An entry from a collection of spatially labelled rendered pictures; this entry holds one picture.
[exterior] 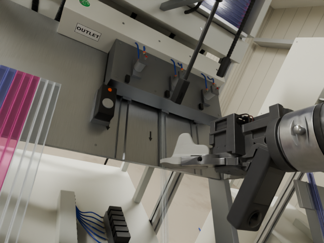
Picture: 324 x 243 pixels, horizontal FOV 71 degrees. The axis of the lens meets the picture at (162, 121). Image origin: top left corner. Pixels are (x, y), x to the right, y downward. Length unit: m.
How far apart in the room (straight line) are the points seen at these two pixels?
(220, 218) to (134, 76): 0.42
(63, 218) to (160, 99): 0.48
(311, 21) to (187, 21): 3.64
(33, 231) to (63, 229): 0.09
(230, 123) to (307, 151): 0.12
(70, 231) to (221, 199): 0.44
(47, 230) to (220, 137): 0.62
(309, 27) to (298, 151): 3.98
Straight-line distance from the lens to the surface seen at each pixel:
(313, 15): 4.33
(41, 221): 0.86
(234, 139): 0.34
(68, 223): 0.80
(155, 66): 0.62
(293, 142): 0.29
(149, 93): 0.56
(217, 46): 0.78
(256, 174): 0.33
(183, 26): 0.71
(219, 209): 0.67
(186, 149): 0.38
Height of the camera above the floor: 1.17
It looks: 10 degrees down
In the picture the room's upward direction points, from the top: 23 degrees clockwise
